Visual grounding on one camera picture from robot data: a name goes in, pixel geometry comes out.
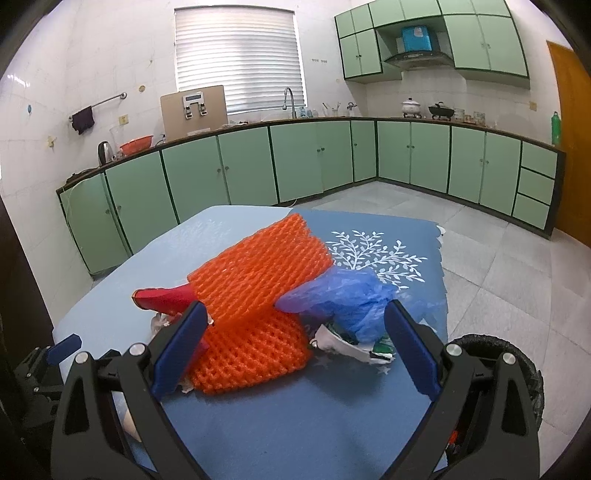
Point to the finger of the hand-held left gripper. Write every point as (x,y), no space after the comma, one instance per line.
(64,347)

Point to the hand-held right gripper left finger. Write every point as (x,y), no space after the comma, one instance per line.
(182,350)

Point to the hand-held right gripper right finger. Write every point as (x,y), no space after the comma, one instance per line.
(413,350)

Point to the green snack wrapper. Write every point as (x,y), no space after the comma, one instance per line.
(382,349)

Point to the white paper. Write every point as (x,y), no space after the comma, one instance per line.
(159,323)

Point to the red paper cup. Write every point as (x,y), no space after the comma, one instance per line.
(161,299)

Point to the small orange foam net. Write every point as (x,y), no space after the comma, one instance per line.
(249,355)

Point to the white paper wrapper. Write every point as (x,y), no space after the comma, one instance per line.
(334,342)

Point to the blue plastic bag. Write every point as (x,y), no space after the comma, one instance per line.
(346,295)

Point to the large orange foam net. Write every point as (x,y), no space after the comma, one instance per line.
(258,267)

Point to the black lined bin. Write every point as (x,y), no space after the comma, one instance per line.
(531,374)

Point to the dark brown furniture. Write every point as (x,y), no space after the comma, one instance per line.
(23,286)

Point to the light blue tablecloth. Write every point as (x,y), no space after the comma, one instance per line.
(138,267)

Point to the blue tree print mat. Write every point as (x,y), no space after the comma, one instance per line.
(323,415)

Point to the green base cabinet run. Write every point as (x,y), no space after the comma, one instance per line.
(461,161)
(240,170)

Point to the steel electric kettle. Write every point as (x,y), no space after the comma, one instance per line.
(105,153)

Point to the red plastic basin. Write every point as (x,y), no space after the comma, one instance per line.
(136,145)

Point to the clear plastic jug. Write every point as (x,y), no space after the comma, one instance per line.
(115,134)

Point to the dark hanging towel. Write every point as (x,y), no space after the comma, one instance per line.
(83,120)

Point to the brown water purifier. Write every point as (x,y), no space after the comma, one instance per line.
(180,115)

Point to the glass jar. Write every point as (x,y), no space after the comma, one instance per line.
(459,114)

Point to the black wok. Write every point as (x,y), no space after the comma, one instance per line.
(438,110)

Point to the white cooking pot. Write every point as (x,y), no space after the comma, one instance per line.
(410,107)

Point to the steel teapot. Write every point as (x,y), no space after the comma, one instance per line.
(352,108)

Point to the steel towel bar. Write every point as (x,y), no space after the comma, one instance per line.
(108,99)

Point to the orange wooden door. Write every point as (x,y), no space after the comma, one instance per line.
(572,147)

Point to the green bottle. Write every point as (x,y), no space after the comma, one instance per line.
(556,129)

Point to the steel faucet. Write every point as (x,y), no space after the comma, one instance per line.
(288,94)

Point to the range hood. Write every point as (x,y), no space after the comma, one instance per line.
(418,60)

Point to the white window blind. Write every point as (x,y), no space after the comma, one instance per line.
(240,60)

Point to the green wall cabinets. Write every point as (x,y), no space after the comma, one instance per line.
(489,41)

